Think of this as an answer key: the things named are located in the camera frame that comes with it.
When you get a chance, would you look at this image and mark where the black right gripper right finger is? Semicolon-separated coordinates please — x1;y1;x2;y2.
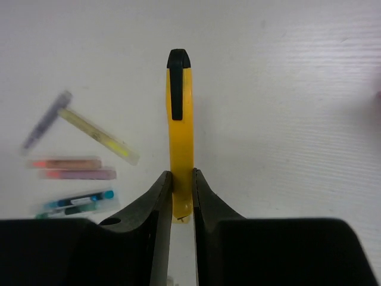
192;168;245;285

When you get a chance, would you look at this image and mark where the yellow black utility knife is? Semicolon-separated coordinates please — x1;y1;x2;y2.
165;49;194;224

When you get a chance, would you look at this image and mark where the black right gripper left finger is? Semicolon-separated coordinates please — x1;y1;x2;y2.
100;171;173;285

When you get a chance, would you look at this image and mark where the purple highlighter pen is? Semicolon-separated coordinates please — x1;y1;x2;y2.
20;91;72;155

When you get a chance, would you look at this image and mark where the pink highlighter pen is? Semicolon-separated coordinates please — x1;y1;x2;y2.
38;169;117;181

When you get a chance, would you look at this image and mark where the yellow highlighter pen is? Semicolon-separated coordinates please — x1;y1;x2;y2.
58;108;140;166

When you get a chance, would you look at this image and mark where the blue green pen pack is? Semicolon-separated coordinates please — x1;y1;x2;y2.
34;188;120;219

